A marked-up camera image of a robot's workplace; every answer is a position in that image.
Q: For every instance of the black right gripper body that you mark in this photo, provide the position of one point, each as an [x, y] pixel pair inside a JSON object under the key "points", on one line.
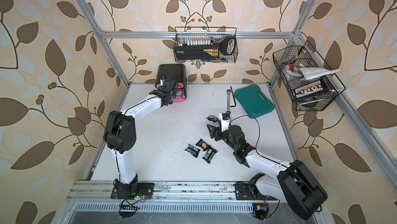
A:
{"points": [[220, 135]]}

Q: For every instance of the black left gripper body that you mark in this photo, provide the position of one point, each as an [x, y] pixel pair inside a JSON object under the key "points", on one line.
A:
{"points": [[162, 92]]}

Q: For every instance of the pink drawer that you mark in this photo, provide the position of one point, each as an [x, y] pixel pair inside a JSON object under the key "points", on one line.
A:
{"points": [[180, 93]]}

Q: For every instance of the black cookie packet orange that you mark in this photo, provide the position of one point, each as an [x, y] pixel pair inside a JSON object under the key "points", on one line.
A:
{"points": [[203, 145]]}

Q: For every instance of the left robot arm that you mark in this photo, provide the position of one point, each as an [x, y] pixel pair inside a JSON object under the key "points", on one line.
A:
{"points": [[120, 134]]}

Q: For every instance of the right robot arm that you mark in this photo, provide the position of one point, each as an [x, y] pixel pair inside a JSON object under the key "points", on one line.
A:
{"points": [[292, 183]]}

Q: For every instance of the black drawer cabinet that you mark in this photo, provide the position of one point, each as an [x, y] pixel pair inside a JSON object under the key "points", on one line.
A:
{"points": [[175, 72]]}

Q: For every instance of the small black round object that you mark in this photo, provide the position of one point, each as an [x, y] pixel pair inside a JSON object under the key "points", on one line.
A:
{"points": [[212, 118]]}

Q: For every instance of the silver ratchet wrench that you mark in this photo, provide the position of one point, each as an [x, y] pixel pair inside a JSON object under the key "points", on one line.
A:
{"points": [[228, 91]]}

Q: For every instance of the black hex key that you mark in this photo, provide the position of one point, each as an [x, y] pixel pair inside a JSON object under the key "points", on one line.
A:
{"points": [[233, 98]]}

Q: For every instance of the green plastic tool case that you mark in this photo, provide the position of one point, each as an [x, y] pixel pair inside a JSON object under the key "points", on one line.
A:
{"points": [[253, 101]]}

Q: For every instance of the black yellow tool box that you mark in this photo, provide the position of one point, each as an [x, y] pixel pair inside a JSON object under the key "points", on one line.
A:
{"points": [[223, 50]]}

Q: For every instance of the white paper in basket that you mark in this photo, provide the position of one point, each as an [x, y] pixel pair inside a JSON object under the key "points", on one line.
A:
{"points": [[311, 73]]}

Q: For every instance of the drill bit set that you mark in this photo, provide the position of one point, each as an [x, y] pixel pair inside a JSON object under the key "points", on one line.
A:
{"points": [[311, 89]]}

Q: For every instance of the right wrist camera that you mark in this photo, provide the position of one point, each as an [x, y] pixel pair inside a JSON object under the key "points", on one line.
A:
{"points": [[225, 120]]}

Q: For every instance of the back wire basket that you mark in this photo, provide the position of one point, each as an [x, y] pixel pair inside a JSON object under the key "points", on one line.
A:
{"points": [[202, 32]]}

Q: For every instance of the wire basket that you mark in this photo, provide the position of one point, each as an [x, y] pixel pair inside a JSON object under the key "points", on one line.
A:
{"points": [[202, 32], [288, 60]]}

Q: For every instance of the right wire basket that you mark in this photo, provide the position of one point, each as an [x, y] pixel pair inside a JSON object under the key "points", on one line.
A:
{"points": [[288, 60]]}

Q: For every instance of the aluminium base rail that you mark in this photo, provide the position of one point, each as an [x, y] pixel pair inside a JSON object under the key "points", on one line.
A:
{"points": [[163, 191]]}

